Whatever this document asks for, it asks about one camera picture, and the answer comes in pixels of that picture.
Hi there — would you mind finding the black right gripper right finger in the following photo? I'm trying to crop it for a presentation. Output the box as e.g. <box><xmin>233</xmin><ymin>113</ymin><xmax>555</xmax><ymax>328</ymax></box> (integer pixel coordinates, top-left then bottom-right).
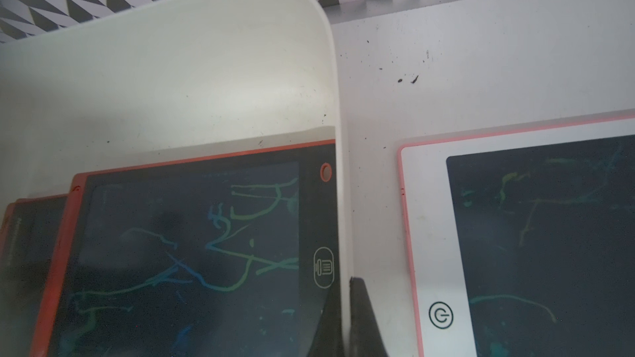
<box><xmin>349</xmin><ymin>277</ymin><xmax>389</xmax><ymax>357</ymax></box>

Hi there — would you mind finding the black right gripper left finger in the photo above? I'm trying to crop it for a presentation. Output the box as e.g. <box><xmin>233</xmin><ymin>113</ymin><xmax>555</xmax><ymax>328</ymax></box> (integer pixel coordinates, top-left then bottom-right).
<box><xmin>307</xmin><ymin>282</ymin><xmax>344</xmax><ymax>357</ymax></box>

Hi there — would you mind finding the white plastic storage box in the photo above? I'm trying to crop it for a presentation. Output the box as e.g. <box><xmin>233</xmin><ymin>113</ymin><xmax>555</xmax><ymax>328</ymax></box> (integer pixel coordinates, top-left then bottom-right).
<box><xmin>1</xmin><ymin>0</ymin><xmax>350</xmax><ymax>355</ymax></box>

